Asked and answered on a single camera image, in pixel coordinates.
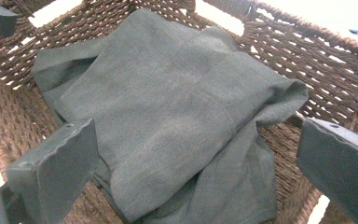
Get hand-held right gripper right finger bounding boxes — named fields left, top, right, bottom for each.
left=296, top=117, right=358, bottom=224

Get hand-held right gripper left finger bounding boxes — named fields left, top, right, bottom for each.
left=7, top=117, right=101, bottom=224

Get brown woven basket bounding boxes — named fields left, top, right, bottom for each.
left=0, top=0, right=358, bottom=224

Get dark grey cloth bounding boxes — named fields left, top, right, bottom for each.
left=31, top=7, right=310, bottom=224

